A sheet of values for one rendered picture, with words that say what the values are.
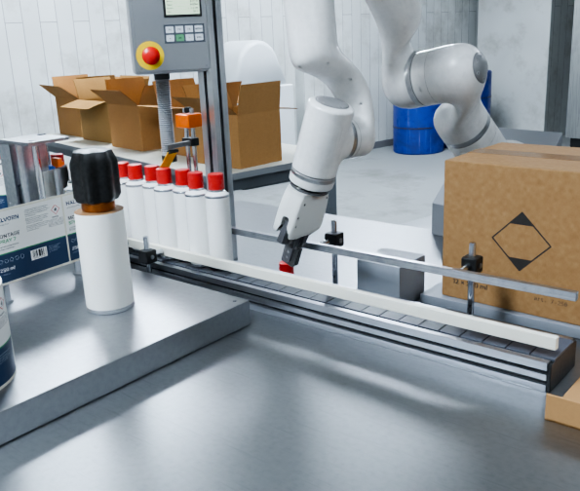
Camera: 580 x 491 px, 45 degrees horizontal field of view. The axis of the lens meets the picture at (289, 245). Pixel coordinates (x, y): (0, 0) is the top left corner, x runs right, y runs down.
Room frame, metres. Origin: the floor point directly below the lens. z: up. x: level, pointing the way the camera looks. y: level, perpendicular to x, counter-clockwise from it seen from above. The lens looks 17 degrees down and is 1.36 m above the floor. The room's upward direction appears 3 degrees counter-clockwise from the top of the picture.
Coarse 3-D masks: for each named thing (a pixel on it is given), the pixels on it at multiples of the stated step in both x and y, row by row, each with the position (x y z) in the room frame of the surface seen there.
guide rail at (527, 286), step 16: (272, 240) 1.39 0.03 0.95; (352, 256) 1.26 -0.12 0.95; (368, 256) 1.24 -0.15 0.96; (384, 256) 1.22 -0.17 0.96; (432, 272) 1.16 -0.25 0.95; (448, 272) 1.13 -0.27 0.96; (464, 272) 1.12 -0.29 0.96; (512, 288) 1.06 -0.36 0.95; (528, 288) 1.05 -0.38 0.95; (544, 288) 1.03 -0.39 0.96; (560, 288) 1.02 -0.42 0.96
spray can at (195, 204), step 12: (192, 180) 1.46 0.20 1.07; (192, 192) 1.46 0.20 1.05; (204, 192) 1.47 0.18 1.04; (192, 204) 1.45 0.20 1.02; (204, 204) 1.46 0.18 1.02; (192, 216) 1.46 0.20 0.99; (204, 216) 1.46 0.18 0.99; (192, 228) 1.46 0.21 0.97; (204, 228) 1.46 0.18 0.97; (192, 240) 1.46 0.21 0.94; (204, 240) 1.46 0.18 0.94; (204, 252) 1.46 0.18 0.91; (192, 264) 1.46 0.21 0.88
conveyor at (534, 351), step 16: (208, 272) 1.42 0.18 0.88; (224, 272) 1.41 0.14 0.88; (272, 288) 1.30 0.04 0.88; (288, 288) 1.30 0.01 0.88; (336, 304) 1.20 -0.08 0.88; (352, 304) 1.20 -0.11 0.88; (400, 320) 1.12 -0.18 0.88; (416, 320) 1.11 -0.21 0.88; (464, 336) 1.04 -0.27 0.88; (480, 336) 1.04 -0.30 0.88; (496, 336) 1.03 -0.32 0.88; (528, 352) 0.97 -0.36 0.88; (544, 352) 0.97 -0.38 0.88; (560, 352) 0.97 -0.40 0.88
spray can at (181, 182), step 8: (176, 176) 1.51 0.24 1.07; (184, 176) 1.51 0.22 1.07; (176, 184) 1.51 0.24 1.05; (184, 184) 1.50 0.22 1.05; (176, 192) 1.50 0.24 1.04; (184, 192) 1.49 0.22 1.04; (176, 200) 1.50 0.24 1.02; (184, 200) 1.50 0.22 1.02; (176, 208) 1.50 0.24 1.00; (184, 208) 1.50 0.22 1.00; (176, 216) 1.50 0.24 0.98; (184, 216) 1.50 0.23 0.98; (176, 224) 1.51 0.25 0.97; (184, 224) 1.49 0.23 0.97; (176, 232) 1.51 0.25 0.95; (184, 232) 1.50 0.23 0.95; (184, 240) 1.50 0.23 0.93; (184, 248) 1.50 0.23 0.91
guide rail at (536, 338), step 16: (128, 240) 1.58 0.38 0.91; (176, 256) 1.48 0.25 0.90; (192, 256) 1.44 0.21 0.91; (208, 256) 1.42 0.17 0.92; (240, 272) 1.35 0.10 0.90; (256, 272) 1.32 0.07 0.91; (272, 272) 1.30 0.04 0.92; (304, 288) 1.24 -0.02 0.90; (320, 288) 1.22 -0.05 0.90; (336, 288) 1.20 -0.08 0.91; (352, 288) 1.19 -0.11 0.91; (368, 304) 1.15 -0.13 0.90; (384, 304) 1.13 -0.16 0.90; (400, 304) 1.11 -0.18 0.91; (416, 304) 1.10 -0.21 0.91; (432, 320) 1.07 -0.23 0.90; (448, 320) 1.05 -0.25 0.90; (464, 320) 1.03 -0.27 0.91; (480, 320) 1.02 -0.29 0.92; (512, 336) 0.98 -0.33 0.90; (528, 336) 0.97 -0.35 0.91; (544, 336) 0.95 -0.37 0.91
